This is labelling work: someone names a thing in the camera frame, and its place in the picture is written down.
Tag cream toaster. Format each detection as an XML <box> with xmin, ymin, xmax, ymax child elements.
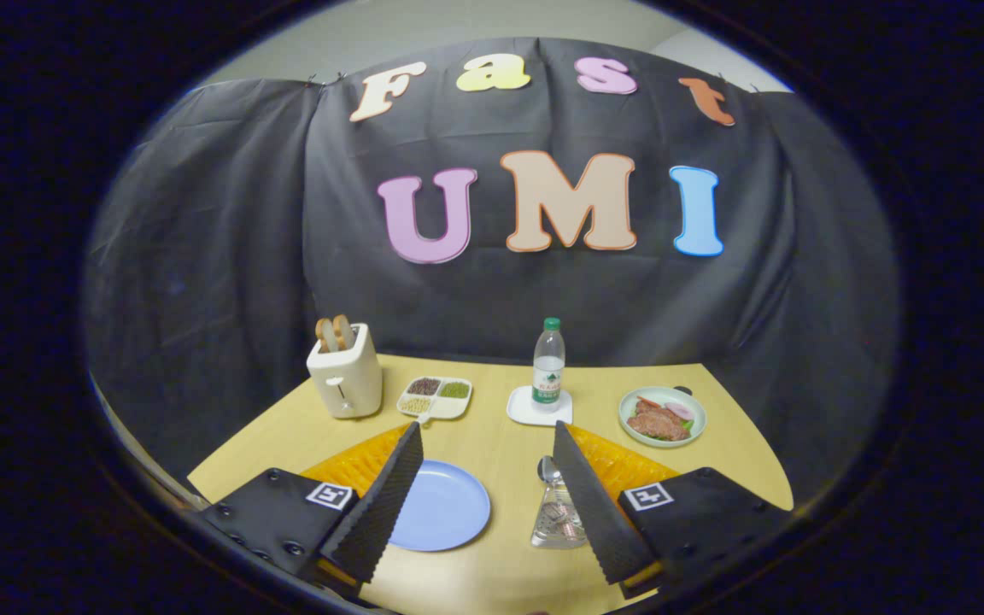
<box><xmin>307</xmin><ymin>323</ymin><xmax>384</xmax><ymax>419</ymax></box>

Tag brown meat slices with garnish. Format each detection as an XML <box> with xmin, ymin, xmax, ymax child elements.
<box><xmin>626</xmin><ymin>395</ymin><xmax>696</xmax><ymax>442</ymax></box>

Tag white square coaster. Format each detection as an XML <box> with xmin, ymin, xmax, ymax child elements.
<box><xmin>507</xmin><ymin>385</ymin><xmax>574</xmax><ymax>427</ymax></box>

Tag pale green plate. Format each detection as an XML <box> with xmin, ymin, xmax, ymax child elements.
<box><xmin>618</xmin><ymin>386</ymin><xmax>707</xmax><ymax>449</ymax></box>

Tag clear water bottle green cap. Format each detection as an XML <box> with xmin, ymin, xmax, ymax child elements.
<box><xmin>531</xmin><ymin>317</ymin><xmax>566</xmax><ymax>407</ymax></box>

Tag blue plate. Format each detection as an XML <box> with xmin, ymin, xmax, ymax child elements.
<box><xmin>388</xmin><ymin>460</ymin><xmax>492</xmax><ymax>553</ymax></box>

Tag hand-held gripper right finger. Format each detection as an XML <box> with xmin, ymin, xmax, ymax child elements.
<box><xmin>552</xmin><ymin>419</ymin><xmax>794</xmax><ymax>600</ymax></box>

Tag spoon with red checked handle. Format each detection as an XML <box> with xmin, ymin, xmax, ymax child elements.
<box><xmin>537</xmin><ymin>455</ymin><xmax>574</xmax><ymax>530</ymax></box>

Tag white divided dish with beans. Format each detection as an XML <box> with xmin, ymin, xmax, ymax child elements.
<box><xmin>396</xmin><ymin>376</ymin><xmax>474</xmax><ymax>425</ymax></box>

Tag clear plastic cutlery container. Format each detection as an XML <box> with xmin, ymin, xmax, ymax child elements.
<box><xmin>530</xmin><ymin>478</ymin><xmax>589</xmax><ymax>549</ymax></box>

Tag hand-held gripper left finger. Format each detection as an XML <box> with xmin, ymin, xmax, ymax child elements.
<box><xmin>200</xmin><ymin>420</ymin><xmax>426</xmax><ymax>599</ymax></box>

